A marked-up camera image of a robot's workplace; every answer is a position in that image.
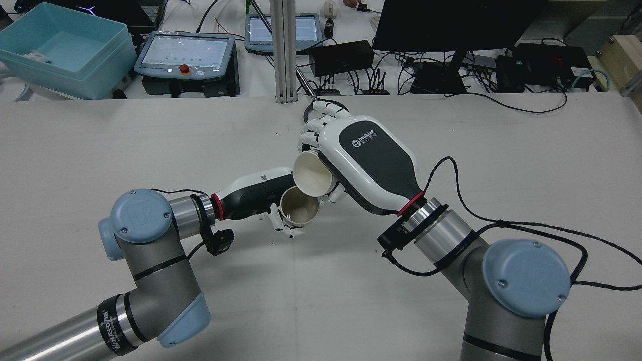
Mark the black Huawei monitor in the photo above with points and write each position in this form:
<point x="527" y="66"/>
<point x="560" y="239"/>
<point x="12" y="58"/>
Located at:
<point x="451" y="25"/>

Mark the grey adapter hub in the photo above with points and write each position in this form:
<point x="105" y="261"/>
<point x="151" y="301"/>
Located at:
<point x="481" y="61"/>

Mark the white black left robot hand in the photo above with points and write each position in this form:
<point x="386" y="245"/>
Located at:
<point x="251" y="195"/>

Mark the teal plastic bin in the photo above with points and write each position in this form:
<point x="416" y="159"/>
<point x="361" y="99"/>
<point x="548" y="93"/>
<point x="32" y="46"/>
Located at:
<point x="65" y="50"/>

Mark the aluminium profile post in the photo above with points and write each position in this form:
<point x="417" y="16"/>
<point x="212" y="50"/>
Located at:
<point x="284" y="50"/>

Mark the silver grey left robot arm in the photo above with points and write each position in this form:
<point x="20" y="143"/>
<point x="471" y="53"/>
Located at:
<point x="145" y="250"/>

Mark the black pendant holder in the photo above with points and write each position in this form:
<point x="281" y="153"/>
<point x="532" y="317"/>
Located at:
<point x="190" y="89"/>

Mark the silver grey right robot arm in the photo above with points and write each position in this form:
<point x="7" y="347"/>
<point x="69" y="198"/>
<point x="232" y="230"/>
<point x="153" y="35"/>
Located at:
<point x="521" y="281"/>

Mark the grey teach pendant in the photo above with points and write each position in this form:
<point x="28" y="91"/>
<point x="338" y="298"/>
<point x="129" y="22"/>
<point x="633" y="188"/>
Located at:
<point x="258" y="35"/>

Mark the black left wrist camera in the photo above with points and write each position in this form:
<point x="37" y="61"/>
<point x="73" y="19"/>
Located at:
<point x="220" y="243"/>

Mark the white paper label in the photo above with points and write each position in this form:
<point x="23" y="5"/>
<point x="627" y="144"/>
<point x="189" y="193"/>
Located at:
<point x="39" y="56"/>

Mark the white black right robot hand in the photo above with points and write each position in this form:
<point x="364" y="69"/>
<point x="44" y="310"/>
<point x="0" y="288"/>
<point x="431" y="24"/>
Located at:
<point x="371" y="155"/>

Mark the small black electronics box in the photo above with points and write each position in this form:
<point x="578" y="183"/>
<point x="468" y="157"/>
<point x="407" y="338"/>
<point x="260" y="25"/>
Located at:
<point x="509" y="72"/>

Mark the black rectangular box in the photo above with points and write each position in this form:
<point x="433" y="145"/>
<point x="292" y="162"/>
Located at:
<point x="341" y="57"/>

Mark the light wooden box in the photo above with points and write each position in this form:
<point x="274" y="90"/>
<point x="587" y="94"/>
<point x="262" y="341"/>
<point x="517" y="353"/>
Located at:
<point x="622" y="60"/>

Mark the white paper cup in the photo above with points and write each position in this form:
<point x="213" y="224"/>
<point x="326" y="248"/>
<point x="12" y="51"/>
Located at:
<point x="299" y="206"/>
<point x="311" y="173"/>

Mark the teach pendant with red button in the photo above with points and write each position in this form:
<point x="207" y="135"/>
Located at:
<point x="185" y="52"/>

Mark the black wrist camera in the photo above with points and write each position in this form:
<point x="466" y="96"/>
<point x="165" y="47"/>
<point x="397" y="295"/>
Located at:
<point x="396" y="243"/>
<point x="220" y="243"/>

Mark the black metal claw tool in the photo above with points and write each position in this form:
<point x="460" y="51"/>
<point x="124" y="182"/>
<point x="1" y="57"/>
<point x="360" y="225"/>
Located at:
<point x="315" y="99"/>

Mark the large black electronics box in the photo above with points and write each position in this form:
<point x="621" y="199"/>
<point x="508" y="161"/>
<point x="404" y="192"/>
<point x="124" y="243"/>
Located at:
<point x="546" y="62"/>

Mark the black computer mouse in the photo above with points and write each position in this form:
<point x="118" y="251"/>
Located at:
<point x="329" y="28"/>

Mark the black laptop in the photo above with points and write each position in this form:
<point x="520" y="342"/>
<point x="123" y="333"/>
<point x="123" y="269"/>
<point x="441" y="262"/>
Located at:
<point x="125" y="12"/>

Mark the white computer mouse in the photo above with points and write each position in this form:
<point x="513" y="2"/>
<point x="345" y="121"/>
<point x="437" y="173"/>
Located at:
<point x="330" y="9"/>

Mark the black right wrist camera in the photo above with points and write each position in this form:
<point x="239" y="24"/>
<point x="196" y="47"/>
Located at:
<point x="396" y="243"/>

